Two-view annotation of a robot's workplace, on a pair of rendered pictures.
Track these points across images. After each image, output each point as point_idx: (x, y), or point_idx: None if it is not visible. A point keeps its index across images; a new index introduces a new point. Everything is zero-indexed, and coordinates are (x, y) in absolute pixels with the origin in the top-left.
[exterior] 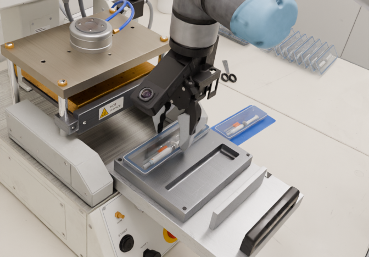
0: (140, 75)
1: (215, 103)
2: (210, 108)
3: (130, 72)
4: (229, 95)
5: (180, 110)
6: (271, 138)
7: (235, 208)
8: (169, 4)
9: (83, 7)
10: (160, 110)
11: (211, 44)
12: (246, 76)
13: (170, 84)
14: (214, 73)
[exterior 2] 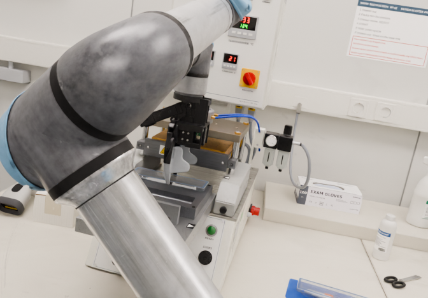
0: (207, 148)
1: (342, 280)
2: (330, 277)
3: (206, 146)
4: (369, 287)
5: None
6: None
7: None
8: (414, 214)
9: (250, 129)
10: None
11: (184, 92)
12: (421, 295)
13: (156, 111)
14: (195, 125)
